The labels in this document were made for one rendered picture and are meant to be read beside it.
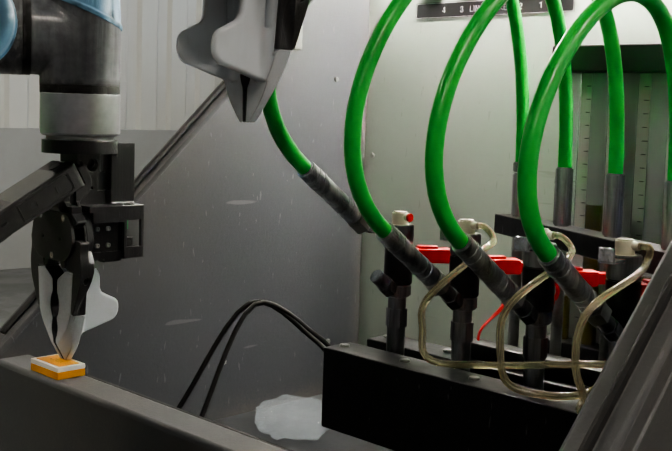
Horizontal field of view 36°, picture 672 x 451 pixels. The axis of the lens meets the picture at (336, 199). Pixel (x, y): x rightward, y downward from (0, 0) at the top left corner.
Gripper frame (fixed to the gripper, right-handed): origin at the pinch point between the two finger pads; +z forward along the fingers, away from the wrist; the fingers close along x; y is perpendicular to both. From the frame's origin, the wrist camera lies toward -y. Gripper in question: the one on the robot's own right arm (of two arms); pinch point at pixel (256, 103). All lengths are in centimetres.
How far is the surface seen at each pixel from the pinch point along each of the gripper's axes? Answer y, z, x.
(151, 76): -422, -21, -607
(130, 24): -407, -59, -613
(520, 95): -48.0, -2.0, -11.6
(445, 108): -14.5, -0.1, 4.8
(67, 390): -3.3, 26.7, -29.0
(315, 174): -16.8, 5.9, -11.1
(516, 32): -46.5, -8.7, -11.5
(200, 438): -3.6, 26.5, -9.7
